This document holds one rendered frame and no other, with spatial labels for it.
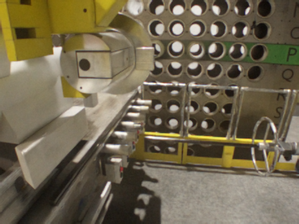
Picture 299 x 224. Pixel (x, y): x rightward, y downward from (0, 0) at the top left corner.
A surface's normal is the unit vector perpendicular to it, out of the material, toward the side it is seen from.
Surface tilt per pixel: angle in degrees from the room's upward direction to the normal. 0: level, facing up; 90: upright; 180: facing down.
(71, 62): 90
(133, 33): 90
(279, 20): 90
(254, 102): 90
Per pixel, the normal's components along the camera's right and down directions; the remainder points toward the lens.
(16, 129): 0.91, -0.29
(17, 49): 0.99, 0.06
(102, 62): -0.16, 0.37
